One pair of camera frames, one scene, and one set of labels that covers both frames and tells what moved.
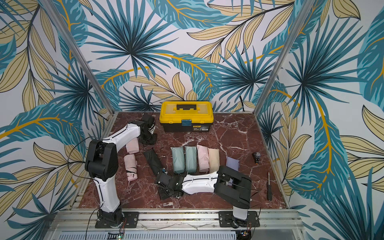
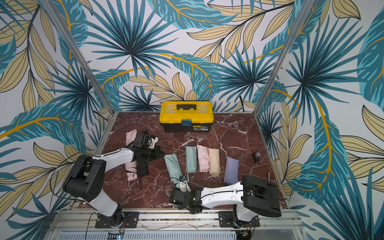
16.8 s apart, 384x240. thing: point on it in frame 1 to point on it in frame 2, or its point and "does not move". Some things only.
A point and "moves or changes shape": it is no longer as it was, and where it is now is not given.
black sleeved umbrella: x=153 y=161 to x=142 y=164
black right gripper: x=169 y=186 to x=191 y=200
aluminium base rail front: x=276 y=224 does not move
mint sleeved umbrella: x=191 y=159 does not move
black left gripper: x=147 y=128 to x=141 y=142
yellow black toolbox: x=186 y=116 does not move
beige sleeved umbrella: x=214 y=160 does not move
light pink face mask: x=203 y=158 does not move
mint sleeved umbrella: x=178 y=159 moves or changes shape
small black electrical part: x=256 y=156 does not move
